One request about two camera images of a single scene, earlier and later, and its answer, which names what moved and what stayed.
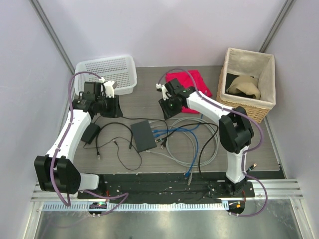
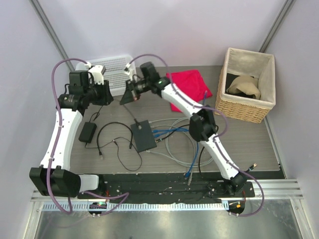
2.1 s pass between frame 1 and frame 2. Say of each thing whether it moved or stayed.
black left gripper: moved
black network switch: stayed
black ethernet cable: stayed
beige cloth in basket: stayed
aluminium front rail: stayed
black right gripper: moved
